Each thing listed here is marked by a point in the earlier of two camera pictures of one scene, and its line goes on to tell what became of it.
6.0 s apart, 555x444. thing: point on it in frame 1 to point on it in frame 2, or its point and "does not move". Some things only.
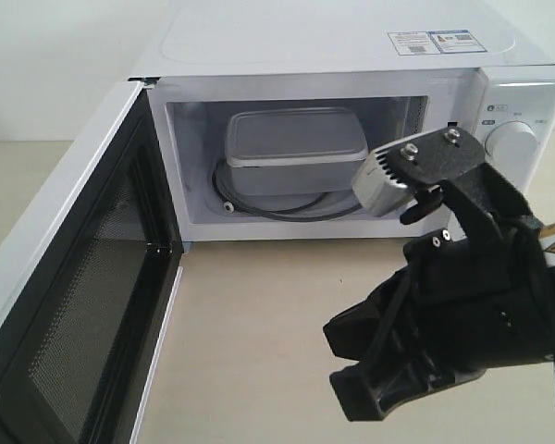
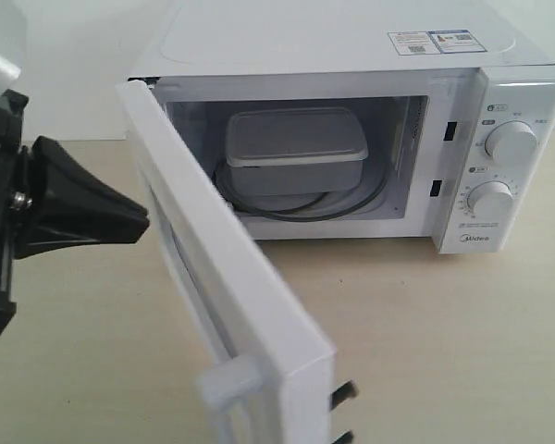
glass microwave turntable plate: [283, 207] does not move
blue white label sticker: [440, 42] does not move
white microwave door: [77, 302] to [265, 375]
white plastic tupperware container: [295, 151] does not move
